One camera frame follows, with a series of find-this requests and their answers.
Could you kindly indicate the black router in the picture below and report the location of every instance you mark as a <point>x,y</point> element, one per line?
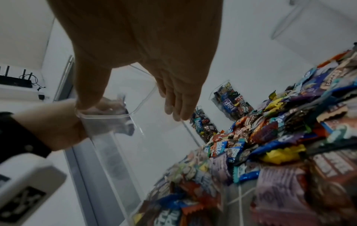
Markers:
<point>15,80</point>

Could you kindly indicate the person's left hand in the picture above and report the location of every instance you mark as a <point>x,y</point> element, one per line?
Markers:
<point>56,126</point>

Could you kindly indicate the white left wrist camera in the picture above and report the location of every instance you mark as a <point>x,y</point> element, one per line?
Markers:
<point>25,185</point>

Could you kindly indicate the pile of colourful candies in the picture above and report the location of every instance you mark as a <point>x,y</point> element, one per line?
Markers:
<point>295,132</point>

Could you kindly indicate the person's right hand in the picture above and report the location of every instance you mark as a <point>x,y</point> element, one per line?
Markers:
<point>145,31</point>

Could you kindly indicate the tall transparent plastic jar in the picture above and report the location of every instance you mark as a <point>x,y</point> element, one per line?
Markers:
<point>203,124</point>

